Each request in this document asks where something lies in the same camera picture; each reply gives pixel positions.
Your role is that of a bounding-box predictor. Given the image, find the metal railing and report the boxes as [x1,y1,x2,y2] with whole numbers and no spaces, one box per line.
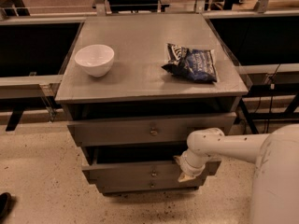
[0,16,85,132]
[204,11,299,133]

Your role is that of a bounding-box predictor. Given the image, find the blue chip bag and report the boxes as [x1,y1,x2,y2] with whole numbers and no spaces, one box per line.
[162,44,217,83]

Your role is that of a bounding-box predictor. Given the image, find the left metal railing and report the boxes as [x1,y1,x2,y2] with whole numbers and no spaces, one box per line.
[0,16,85,132]

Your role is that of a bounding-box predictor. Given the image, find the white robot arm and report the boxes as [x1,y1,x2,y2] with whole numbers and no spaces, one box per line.
[175,124,299,224]

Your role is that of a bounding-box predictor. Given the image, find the black shoe at left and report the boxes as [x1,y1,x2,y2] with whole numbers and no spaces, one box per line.
[0,192,11,218]

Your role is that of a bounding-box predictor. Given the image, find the grey drawer cabinet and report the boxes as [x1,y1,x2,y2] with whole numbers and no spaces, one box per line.
[55,13,249,196]

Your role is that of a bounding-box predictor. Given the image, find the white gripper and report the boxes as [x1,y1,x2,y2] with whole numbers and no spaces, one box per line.
[173,149,210,183]

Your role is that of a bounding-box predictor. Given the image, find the black floor cable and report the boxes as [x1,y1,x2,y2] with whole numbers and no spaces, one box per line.
[246,63,281,133]

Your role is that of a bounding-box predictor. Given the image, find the grey bottom drawer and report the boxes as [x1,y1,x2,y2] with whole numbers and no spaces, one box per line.
[96,178,206,194]

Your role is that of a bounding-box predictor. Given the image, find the white ceramic bowl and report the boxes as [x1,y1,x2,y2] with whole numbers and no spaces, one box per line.
[75,45,115,77]

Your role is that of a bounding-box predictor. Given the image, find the grey drawer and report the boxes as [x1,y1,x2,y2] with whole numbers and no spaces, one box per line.
[82,152,221,185]
[68,112,236,147]
[96,178,206,194]

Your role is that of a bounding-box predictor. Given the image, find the right metal railing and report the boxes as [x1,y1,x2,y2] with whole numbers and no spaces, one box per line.
[204,11,299,133]

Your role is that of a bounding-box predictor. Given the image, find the grey top drawer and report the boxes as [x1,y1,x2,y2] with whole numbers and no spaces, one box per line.
[68,112,236,147]

